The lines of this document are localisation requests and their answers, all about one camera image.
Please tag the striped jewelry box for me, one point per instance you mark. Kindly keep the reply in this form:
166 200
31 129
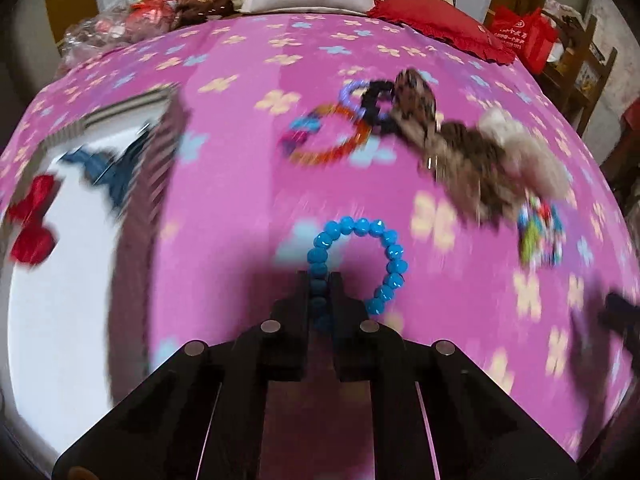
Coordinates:
65 310

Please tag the pink floral blanket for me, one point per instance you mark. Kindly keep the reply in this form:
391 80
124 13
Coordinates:
250 210

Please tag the clear plastic bag pile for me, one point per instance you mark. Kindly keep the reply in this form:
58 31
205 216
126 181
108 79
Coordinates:
105 25

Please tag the red bow hair clip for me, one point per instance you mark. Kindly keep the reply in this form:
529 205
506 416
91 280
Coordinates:
32 220

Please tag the red shopping bag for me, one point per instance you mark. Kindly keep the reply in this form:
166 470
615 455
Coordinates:
522 35

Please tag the red frilled cushion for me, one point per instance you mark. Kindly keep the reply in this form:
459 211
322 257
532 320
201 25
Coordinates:
435 22

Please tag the black scrunchie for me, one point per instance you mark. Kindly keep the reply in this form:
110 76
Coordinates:
372 100

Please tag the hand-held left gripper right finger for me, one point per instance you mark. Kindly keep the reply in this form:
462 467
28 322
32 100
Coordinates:
337 292

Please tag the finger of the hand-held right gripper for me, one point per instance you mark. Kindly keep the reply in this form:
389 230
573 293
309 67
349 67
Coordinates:
622 312

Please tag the wooden chair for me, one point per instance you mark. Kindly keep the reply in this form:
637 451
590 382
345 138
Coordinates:
575 75

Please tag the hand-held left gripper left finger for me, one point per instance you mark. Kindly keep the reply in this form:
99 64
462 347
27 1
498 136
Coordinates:
303 290

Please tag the beige fluffy scrunchie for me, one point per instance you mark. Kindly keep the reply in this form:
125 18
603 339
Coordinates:
525 152

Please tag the dark blue bow hair clip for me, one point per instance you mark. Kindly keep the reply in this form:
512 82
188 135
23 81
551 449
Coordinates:
115 172

